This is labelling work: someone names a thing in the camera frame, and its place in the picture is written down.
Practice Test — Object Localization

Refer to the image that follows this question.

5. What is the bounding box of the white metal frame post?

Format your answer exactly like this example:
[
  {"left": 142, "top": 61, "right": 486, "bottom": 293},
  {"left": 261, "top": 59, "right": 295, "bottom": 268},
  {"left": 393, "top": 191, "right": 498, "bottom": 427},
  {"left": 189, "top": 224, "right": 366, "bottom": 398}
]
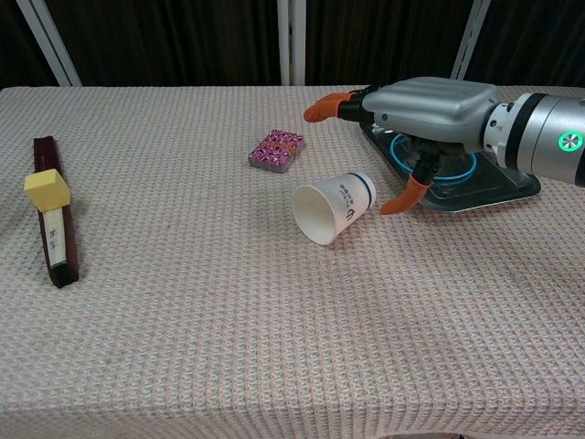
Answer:
[
  {"left": 277, "top": 0, "right": 306, "bottom": 87},
  {"left": 15, "top": 0, "right": 83, "bottom": 88},
  {"left": 450, "top": 0, "right": 491, "bottom": 81}
]

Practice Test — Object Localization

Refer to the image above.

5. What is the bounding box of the beige waffle tablecloth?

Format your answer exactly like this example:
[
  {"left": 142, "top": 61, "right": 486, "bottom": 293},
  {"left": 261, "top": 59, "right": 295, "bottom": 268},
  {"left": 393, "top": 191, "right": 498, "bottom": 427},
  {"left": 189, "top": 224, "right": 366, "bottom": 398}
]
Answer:
[{"left": 0, "top": 84, "right": 585, "bottom": 439}]

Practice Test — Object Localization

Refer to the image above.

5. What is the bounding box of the white paper cup blue print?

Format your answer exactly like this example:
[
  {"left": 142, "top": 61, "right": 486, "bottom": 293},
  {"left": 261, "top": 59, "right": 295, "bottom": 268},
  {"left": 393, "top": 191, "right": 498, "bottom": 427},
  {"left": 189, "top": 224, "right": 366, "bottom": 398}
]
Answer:
[{"left": 292, "top": 169, "right": 378, "bottom": 247}]

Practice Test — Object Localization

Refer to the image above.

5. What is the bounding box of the pink patterned card deck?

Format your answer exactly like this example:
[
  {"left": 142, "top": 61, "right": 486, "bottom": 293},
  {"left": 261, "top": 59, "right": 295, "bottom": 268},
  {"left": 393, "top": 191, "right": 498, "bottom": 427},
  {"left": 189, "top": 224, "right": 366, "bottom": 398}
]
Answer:
[{"left": 248, "top": 128, "right": 306, "bottom": 177}]

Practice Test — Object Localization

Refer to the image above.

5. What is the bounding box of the stainless steel tray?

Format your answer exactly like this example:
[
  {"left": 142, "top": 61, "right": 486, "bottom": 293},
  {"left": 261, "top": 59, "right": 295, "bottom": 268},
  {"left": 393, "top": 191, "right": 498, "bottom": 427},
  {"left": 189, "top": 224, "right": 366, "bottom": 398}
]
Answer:
[{"left": 358, "top": 123, "right": 542, "bottom": 214}]

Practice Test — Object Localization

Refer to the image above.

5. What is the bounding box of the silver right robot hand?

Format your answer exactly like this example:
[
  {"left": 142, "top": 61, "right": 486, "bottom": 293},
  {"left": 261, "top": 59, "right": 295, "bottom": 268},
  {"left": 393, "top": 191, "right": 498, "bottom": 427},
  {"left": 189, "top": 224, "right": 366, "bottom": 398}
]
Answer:
[{"left": 303, "top": 76, "right": 503, "bottom": 217}]

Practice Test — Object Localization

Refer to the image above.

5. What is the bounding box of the blue rubber ring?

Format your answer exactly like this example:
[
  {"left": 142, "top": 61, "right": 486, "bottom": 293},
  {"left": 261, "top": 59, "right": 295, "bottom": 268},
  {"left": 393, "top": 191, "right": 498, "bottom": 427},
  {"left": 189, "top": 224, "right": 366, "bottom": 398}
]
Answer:
[{"left": 389, "top": 132, "right": 478, "bottom": 185}]

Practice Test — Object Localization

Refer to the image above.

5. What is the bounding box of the yellow sponge cube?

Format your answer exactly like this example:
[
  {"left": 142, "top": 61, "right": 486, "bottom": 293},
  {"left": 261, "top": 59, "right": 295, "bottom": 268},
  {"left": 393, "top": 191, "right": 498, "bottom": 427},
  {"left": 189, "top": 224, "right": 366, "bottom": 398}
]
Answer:
[{"left": 23, "top": 167, "right": 72, "bottom": 213}]

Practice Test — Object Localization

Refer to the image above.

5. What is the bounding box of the dark red long box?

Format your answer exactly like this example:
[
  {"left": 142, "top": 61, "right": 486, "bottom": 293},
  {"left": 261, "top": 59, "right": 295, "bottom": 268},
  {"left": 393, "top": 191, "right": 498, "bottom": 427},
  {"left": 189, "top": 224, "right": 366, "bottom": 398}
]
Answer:
[{"left": 33, "top": 135, "right": 80, "bottom": 289}]

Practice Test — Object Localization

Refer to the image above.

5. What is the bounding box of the dark curtain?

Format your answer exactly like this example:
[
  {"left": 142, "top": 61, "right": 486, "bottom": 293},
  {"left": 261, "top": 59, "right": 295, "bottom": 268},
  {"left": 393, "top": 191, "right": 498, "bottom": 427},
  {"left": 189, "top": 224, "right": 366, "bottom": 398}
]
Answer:
[{"left": 0, "top": 0, "right": 585, "bottom": 100}]

